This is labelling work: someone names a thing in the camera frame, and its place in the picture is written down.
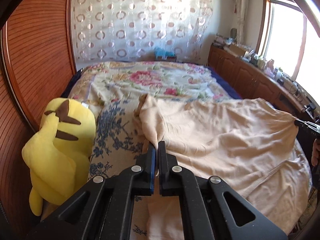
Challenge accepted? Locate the beige cloth garment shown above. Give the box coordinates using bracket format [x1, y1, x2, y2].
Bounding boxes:
[134, 95, 311, 233]

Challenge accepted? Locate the person's right hand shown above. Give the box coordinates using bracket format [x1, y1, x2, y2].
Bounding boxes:
[311, 139, 320, 166]

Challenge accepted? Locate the yellow plush toy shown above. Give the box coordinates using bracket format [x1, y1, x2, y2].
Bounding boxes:
[22, 98, 96, 216]

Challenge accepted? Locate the wooden sideboard cabinet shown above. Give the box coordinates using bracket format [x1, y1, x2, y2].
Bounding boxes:
[208, 45, 308, 118]

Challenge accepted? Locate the blue floral white bedsheet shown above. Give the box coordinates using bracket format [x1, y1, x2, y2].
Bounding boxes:
[88, 100, 151, 240]

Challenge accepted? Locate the cardboard box on cabinet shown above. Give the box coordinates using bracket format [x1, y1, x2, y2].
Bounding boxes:
[229, 44, 247, 57]

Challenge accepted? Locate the pink floral quilt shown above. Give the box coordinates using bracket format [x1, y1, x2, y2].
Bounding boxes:
[69, 61, 240, 106]

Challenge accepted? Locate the blue item behind bed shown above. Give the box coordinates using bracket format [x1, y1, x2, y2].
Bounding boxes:
[154, 47, 177, 62]

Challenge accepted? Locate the wooden headboard panel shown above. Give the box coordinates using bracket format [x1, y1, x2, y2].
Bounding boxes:
[1, 0, 76, 234]

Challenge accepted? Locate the sheer circle-pattern curtain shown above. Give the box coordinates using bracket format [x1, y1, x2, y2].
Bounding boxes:
[72, 0, 213, 64]

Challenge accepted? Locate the window with brown frame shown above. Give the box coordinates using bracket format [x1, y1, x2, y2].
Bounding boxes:
[258, 0, 319, 102]

